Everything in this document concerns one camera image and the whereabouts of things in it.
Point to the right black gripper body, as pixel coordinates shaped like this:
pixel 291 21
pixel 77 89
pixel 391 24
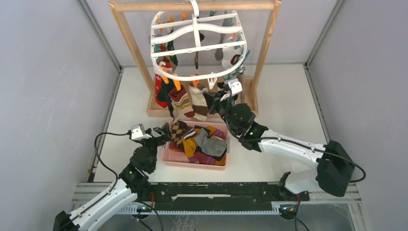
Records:
pixel 219 105

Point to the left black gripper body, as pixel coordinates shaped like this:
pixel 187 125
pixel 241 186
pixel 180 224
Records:
pixel 154 142

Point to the pink perforated plastic basket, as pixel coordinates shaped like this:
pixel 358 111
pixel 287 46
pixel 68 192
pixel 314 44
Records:
pixel 178 159

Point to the brown argyle sock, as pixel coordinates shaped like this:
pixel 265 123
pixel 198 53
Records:
pixel 178 130

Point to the mustard yellow sock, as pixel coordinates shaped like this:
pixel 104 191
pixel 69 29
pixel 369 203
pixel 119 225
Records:
pixel 189 143

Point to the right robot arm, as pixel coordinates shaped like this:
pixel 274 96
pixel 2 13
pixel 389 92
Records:
pixel 330 168

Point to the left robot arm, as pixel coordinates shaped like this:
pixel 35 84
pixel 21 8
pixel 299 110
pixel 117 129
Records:
pixel 130 184

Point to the white oval clip hanger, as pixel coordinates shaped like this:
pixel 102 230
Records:
pixel 193 34

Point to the red sock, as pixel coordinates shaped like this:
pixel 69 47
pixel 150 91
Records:
pixel 159 81

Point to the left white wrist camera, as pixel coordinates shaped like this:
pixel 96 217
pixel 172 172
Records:
pixel 138 133

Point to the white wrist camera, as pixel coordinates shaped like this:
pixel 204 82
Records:
pixel 231 88
pixel 138 133

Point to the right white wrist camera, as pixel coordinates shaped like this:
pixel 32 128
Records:
pixel 231 88

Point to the wooden hanger rack frame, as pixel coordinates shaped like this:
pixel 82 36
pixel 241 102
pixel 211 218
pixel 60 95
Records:
pixel 119 9

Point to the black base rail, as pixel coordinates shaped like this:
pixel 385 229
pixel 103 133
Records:
pixel 217 196

